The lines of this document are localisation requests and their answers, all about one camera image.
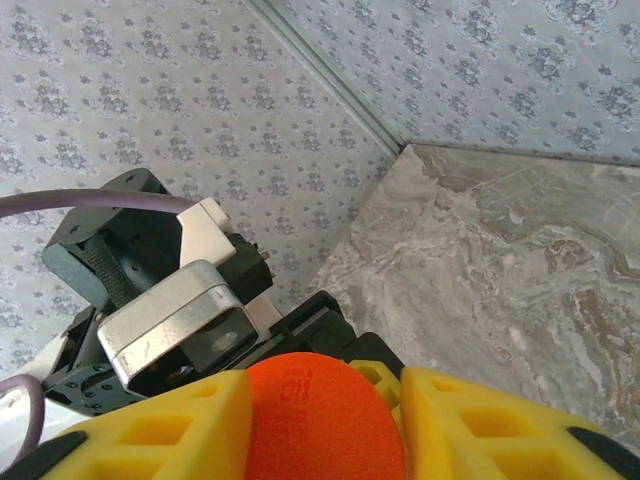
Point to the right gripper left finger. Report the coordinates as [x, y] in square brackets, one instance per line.
[160, 435]

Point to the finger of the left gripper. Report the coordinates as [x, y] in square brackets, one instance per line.
[380, 375]

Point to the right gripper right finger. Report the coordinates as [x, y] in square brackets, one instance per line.
[500, 440]

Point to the orange bottle cap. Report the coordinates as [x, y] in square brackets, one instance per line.
[320, 415]

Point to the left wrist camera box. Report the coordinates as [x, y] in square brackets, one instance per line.
[165, 310]

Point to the aluminium corner post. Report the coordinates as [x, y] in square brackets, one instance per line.
[336, 75]

